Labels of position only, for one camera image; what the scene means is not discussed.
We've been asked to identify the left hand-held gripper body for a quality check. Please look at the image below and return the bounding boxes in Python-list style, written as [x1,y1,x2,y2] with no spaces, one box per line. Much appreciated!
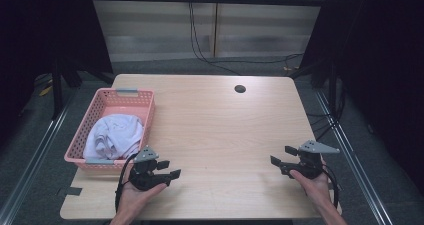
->
[128,145,173,191]

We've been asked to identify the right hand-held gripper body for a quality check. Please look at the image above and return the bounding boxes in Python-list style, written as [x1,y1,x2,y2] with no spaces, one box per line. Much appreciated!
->
[279,139,341,180]

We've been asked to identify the white printed towel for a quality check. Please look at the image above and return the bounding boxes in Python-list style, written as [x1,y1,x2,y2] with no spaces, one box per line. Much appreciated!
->
[82,113,145,161]

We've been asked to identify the pink plastic basket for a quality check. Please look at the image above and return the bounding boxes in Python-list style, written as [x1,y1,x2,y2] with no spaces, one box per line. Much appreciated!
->
[63,87,156,171]

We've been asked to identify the person's right hand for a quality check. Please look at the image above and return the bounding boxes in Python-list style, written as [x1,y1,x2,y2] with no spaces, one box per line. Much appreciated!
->
[289,169,334,208]

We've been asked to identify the person's left hand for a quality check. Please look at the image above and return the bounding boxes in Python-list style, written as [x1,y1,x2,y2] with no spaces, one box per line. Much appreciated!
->
[114,182,168,219]

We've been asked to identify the black curtain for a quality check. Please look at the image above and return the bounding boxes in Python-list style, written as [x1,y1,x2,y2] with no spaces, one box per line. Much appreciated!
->
[299,0,424,189]
[0,0,114,146]

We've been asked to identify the black stand leg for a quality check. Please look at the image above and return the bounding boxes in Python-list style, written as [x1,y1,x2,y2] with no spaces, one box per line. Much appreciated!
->
[49,61,65,121]

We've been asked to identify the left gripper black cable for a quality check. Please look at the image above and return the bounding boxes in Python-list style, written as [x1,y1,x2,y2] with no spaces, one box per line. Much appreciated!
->
[114,153,138,213]

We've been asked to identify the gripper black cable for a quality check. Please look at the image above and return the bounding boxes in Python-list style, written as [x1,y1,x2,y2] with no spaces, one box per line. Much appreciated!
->
[114,153,138,213]
[321,164,341,209]

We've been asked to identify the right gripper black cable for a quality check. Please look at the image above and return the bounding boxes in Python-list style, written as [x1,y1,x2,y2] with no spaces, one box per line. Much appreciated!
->
[321,164,341,209]

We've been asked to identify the black floor cables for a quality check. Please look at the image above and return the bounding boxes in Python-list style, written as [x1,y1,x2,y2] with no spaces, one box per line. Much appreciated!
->
[305,84,346,142]

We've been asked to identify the metal floor rail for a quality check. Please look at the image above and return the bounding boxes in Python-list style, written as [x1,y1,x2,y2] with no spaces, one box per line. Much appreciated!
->
[0,91,78,225]
[314,89,395,225]

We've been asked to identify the black wall cable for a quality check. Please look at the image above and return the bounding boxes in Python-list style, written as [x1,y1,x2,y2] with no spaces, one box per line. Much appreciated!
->
[188,0,304,76]

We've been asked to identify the yellow floor cable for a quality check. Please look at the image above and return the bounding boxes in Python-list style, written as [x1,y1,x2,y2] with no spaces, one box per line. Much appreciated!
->
[38,79,54,98]

